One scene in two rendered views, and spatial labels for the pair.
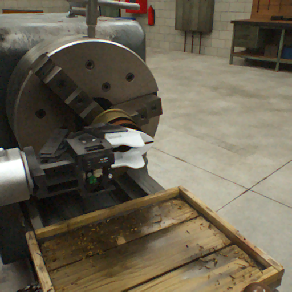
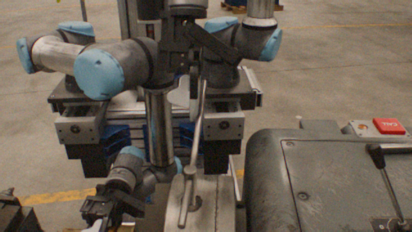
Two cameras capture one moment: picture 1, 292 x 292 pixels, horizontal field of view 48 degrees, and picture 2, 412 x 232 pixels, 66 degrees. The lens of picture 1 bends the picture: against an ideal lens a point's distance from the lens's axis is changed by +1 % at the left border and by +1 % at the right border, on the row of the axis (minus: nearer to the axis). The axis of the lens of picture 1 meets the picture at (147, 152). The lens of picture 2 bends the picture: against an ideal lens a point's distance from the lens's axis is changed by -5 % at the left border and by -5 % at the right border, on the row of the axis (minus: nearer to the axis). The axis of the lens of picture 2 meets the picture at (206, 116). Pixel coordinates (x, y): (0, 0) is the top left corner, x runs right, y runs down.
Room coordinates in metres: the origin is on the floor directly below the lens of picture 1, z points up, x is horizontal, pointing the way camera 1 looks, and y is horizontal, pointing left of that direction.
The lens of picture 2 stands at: (0.94, -0.25, 1.67)
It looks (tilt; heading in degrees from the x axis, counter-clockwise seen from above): 30 degrees down; 122
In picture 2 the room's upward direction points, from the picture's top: straight up
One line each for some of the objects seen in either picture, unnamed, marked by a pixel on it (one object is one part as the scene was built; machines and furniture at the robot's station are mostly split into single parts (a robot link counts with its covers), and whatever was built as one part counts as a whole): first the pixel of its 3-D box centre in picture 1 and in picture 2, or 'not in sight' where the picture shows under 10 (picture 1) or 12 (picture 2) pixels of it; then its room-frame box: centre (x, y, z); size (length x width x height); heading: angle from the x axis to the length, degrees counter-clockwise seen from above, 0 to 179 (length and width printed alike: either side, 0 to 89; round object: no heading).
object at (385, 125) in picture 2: not in sight; (388, 127); (0.96, 0.54, 1.26); 0.06 x 0.06 x 0.02; 29
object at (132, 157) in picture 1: (133, 158); not in sight; (0.48, 0.02, 1.07); 0.09 x 0.06 x 0.03; 118
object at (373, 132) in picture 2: not in sight; (376, 137); (0.94, 0.53, 1.23); 0.13 x 0.08 x 0.05; 29
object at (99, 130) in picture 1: (102, 138); (107, 219); (0.48, 0.07, 1.10); 0.09 x 0.02 x 0.05; 118
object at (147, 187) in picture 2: not in sight; (136, 189); (0.36, 0.28, 0.98); 0.11 x 0.08 x 0.11; 80
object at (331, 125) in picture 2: not in sight; (320, 132); (0.82, 0.46, 1.24); 0.09 x 0.08 x 0.03; 29
